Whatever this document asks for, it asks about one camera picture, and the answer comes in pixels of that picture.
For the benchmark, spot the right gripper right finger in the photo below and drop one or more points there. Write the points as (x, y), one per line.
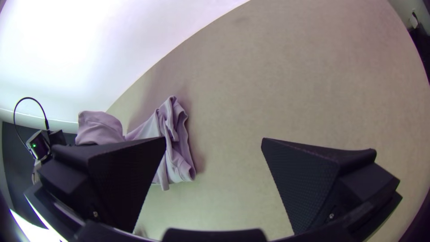
(309, 181)

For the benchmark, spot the grey t-shirt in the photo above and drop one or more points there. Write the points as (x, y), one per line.
(174, 158)

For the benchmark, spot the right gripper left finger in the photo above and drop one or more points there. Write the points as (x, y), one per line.
(114, 178)

